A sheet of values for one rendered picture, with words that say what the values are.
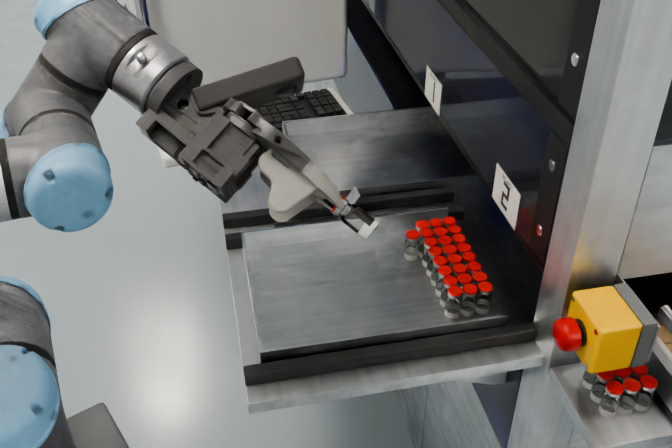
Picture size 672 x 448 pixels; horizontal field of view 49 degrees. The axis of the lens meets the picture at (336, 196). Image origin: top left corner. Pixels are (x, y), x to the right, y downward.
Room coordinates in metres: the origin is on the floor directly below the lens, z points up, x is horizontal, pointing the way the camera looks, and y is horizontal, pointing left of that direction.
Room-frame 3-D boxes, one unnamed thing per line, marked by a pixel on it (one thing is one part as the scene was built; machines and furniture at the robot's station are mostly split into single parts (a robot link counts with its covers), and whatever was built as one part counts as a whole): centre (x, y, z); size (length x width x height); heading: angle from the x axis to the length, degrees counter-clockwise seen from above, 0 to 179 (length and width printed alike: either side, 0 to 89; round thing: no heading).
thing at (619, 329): (0.64, -0.32, 1.00); 0.08 x 0.07 x 0.07; 102
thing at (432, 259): (0.86, -0.15, 0.90); 0.18 x 0.02 x 0.05; 11
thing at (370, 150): (1.19, -0.09, 0.90); 0.34 x 0.26 x 0.04; 102
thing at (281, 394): (1.01, -0.05, 0.87); 0.70 x 0.48 x 0.02; 12
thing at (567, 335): (0.63, -0.28, 0.99); 0.04 x 0.04 x 0.04; 12
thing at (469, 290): (0.86, -0.17, 0.90); 0.18 x 0.02 x 0.05; 11
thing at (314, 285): (0.83, -0.04, 0.90); 0.34 x 0.26 x 0.04; 101
